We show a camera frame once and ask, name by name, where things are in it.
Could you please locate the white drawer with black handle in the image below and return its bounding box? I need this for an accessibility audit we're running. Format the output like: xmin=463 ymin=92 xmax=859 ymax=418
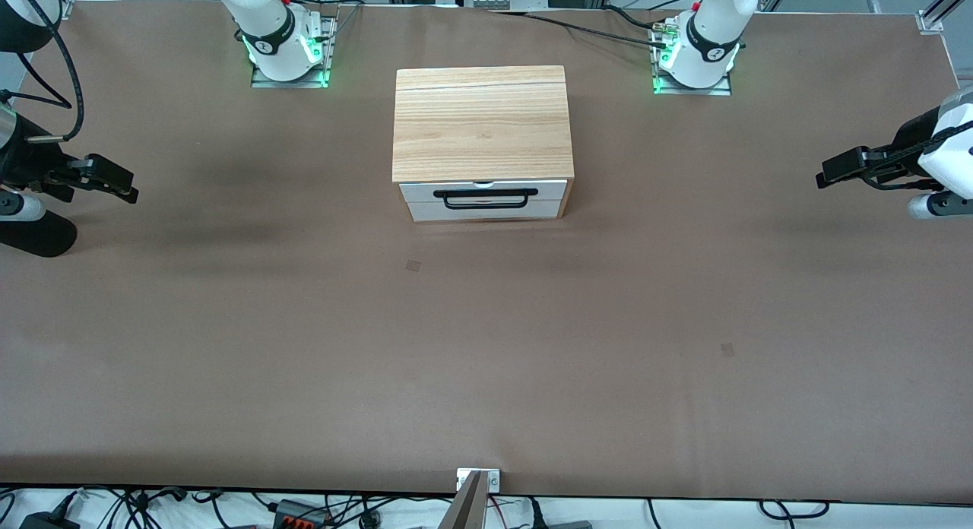
xmin=399 ymin=179 xmax=569 ymax=210

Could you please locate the light wooden drawer cabinet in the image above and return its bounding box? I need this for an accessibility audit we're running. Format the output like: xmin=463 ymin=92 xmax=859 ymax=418
xmin=391 ymin=65 xmax=575 ymax=224

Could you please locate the black power adapter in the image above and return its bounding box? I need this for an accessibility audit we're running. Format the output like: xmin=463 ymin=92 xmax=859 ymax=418
xmin=19 ymin=512 xmax=81 ymax=529

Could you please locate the black orange connector block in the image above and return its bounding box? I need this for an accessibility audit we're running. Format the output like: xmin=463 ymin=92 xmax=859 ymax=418
xmin=272 ymin=499 xmax=330 ymax=529

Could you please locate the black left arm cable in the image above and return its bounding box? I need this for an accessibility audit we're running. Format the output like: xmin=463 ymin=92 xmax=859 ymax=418
xmin=873 ymin=173 xmax=945 ymax=193

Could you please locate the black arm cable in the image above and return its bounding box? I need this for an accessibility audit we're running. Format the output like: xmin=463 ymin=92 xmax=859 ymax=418
xmin=873 ymin=173 xmax=945 ymax=193
xmin=0 ymin=0 xmax=85 ymax=144

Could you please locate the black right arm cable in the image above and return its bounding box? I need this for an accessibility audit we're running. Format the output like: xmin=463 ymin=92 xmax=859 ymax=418
xmin=0 ymin=0 xmax=85 ymax=144

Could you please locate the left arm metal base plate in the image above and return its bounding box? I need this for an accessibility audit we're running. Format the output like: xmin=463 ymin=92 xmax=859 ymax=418
xmin=652 ymin=20 xmax=733 ymax=97

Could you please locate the aluminium frame strut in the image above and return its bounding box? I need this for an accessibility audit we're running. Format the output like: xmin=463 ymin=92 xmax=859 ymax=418
xmin=924 ymin=0 xmax=973 ymax=24

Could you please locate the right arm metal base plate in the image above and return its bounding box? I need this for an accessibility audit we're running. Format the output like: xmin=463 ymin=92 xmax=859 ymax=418
xmin=251 ymin=16 xmax=337 ymax=89

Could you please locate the short black table cable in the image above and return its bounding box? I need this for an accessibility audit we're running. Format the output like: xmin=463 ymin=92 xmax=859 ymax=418
xmin=601 ymin=5 xmax=670 ymax=32

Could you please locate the long black table cable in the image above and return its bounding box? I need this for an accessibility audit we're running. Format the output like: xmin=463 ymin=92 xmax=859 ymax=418
xmin=490 ymin=11 xmax=670 ymax=49

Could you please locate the black looped cable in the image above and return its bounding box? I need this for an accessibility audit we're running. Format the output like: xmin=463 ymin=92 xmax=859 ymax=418
xmin=759 ymin=499 xmax=831 ymax=521

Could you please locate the small metal table bracket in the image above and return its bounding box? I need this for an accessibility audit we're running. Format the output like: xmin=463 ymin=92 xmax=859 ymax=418
xmin=456 ymin=468 xmax=502 ymax=493

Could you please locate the grey metal camera pole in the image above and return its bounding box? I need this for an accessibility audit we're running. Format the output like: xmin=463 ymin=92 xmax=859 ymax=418
xmin=437 ymin=470 xmax=487 ymax=529

